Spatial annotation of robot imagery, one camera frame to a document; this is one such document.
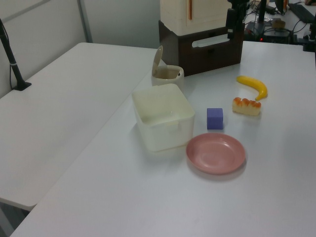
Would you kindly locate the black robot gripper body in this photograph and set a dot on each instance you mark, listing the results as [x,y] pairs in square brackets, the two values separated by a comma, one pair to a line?
[239,11]

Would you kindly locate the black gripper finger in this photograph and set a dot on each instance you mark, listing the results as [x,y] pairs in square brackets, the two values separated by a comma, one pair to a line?
[239,26]
[230,32]

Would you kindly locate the beige trash can with lid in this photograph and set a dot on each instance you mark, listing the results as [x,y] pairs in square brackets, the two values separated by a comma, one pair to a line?
[179,82]

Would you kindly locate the black background stand pole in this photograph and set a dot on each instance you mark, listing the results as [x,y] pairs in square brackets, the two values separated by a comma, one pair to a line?
[261,12]

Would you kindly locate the dark brown drawer box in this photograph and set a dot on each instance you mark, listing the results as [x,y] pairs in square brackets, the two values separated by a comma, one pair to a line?
[209,56]

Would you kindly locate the black electronics box red light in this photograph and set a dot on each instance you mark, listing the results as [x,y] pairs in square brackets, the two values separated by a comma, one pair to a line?
[274,35]

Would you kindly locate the small brown cardboard box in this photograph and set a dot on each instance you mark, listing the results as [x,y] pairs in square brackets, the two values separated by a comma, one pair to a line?
[278,23]

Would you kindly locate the yellow toy banana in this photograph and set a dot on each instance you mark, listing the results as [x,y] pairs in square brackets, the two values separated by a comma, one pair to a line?
[255,83]

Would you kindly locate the black keyboard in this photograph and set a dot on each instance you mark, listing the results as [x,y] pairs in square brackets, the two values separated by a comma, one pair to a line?
[302,11]

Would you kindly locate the toy bread with orange topping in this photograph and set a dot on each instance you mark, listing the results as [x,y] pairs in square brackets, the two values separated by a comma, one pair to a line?
[245,107]

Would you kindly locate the purple cube block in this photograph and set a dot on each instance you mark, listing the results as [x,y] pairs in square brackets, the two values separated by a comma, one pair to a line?
[214,118]

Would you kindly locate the pink round plate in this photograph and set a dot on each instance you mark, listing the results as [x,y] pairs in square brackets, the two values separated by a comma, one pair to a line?
[214,154]

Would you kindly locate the white square plastic storage box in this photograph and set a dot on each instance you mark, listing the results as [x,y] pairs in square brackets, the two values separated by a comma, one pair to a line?
[160,138]

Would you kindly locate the black clamp mount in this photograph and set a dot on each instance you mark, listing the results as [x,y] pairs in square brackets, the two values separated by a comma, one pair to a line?
[309,42]

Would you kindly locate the black camera stand pole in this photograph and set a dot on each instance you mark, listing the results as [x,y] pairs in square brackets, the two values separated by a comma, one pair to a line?
[13,66]

